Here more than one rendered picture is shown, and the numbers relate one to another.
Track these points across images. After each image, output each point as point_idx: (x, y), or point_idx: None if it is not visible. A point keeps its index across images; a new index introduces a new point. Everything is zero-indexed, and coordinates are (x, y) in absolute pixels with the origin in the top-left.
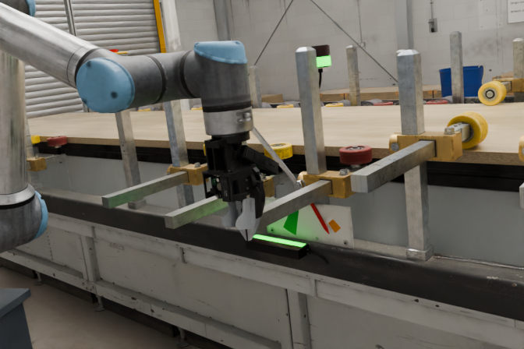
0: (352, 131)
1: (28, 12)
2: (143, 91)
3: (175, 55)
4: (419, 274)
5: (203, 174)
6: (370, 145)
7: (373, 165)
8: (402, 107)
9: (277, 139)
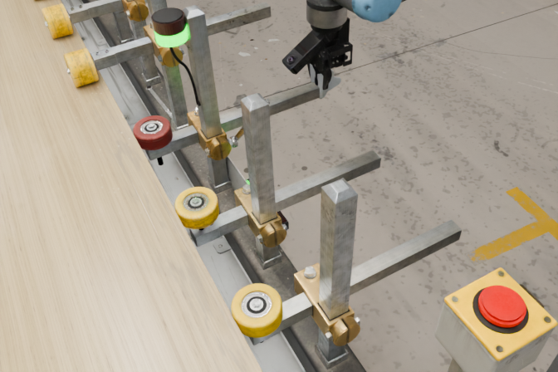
0: (47, 223)
1: None
2: None
3: None
4: None
5: (352, 46)
6: (121, 137)
7: (247, 11)
8: None
9: (155, 263)
